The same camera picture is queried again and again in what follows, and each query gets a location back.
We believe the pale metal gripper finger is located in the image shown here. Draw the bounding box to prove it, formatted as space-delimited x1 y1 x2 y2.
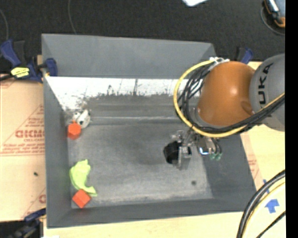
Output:
177 146 186 171
185 147 193 168

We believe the black round object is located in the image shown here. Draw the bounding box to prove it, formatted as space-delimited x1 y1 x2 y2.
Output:
163 141 180 165

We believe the grey metal bin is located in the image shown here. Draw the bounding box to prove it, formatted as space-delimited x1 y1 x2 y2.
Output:
41 33 258 228

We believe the lime green cloth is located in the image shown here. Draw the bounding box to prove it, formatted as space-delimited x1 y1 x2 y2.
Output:
69 159 98 197

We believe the white and black toy animal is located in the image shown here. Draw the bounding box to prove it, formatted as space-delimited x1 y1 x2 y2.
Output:
74 109 91 129

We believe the orange cube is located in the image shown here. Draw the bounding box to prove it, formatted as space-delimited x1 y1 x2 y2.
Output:
67 122 82 140
72 189 92 209

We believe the brown cardboard board red print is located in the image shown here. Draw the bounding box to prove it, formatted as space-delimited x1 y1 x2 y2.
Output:
0 73 47 223

